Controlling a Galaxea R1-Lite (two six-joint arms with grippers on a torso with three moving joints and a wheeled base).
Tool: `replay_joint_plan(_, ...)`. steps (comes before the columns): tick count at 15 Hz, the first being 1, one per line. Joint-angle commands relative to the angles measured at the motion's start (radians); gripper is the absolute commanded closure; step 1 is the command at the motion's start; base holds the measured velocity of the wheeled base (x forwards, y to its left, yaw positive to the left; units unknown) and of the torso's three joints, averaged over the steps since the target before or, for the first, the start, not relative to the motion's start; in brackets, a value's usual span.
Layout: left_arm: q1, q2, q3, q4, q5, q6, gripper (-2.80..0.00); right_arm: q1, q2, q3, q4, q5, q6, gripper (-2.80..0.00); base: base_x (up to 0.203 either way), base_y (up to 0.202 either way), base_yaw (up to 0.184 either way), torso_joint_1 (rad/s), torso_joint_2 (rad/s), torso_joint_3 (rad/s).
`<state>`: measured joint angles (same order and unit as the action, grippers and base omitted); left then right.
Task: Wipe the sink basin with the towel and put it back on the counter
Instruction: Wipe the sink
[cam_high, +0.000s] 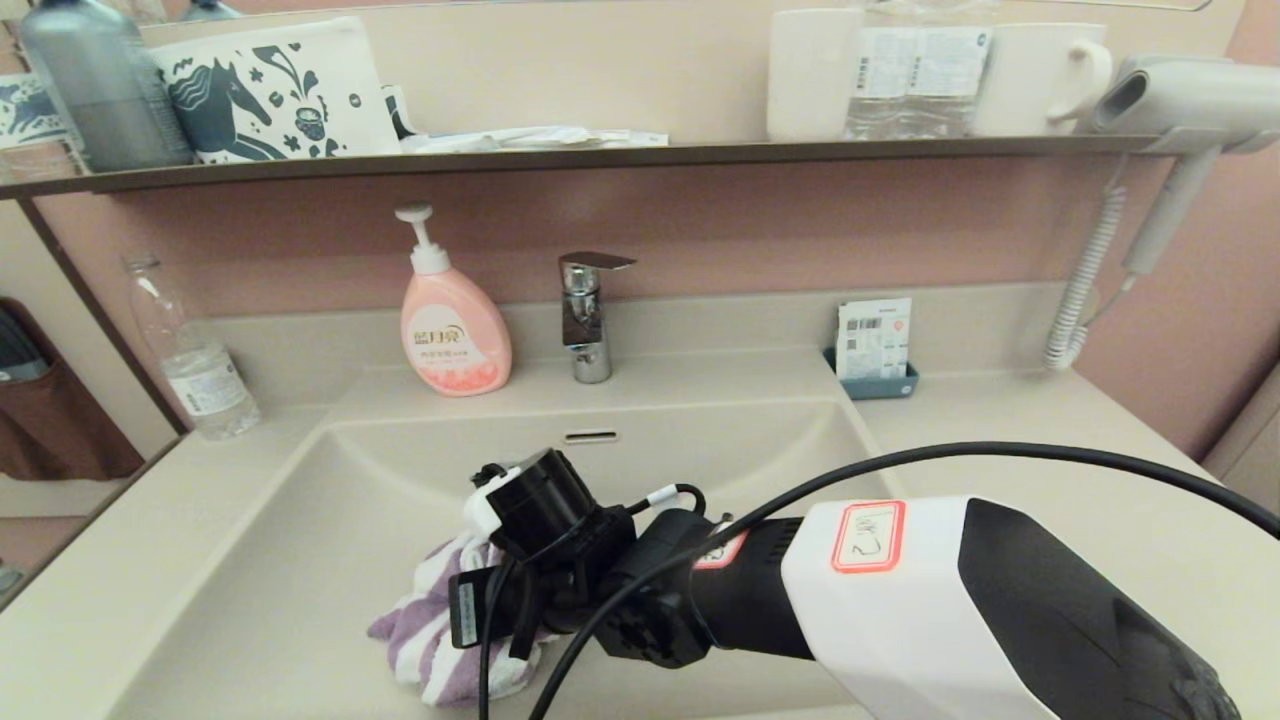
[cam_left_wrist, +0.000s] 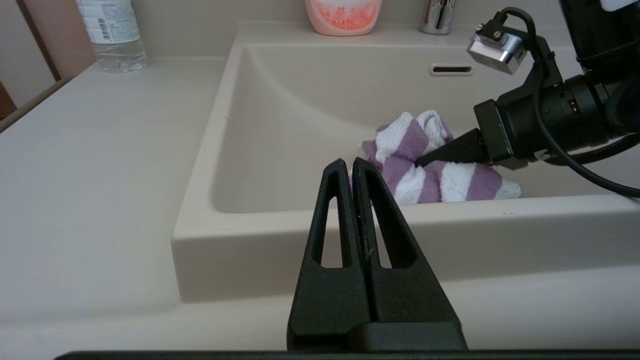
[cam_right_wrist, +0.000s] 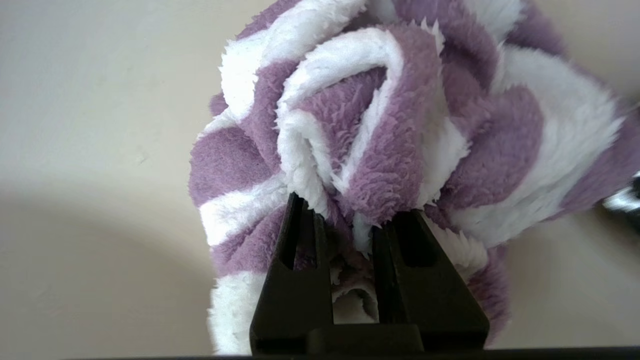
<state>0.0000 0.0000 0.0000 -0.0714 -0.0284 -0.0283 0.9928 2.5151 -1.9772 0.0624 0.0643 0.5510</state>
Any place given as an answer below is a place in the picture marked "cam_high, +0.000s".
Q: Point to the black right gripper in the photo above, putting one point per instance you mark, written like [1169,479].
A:
[470,610]

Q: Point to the purple white striped towel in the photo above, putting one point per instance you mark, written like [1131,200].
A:
[430,640]

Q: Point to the chrome faucet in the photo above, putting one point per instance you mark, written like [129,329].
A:
[585,318]

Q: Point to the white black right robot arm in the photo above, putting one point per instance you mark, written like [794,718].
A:
[900,620]

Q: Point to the beige sink basin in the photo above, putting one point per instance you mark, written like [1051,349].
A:
[300,560]

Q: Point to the pink soap pump bottle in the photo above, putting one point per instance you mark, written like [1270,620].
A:
[455,338]

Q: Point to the clear water bottle without cap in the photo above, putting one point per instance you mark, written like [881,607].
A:
[203,388]

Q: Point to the blue small tray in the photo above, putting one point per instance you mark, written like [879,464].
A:
[880,388]

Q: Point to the clear wrapped white packets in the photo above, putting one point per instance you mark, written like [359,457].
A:
[540,139]

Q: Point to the white pouch with horse print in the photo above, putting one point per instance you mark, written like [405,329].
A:
[328,88]

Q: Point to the grey metallic bottle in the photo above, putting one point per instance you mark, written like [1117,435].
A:
[105,90]

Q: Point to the white hair dryer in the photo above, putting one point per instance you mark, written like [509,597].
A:
[1200,100]

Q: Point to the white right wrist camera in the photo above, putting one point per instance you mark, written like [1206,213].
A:
[483,510]

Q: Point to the dark brown wall shelf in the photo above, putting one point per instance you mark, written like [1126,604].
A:
[600,156]

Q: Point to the wall mirror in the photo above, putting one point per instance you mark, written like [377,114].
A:
[600,60]

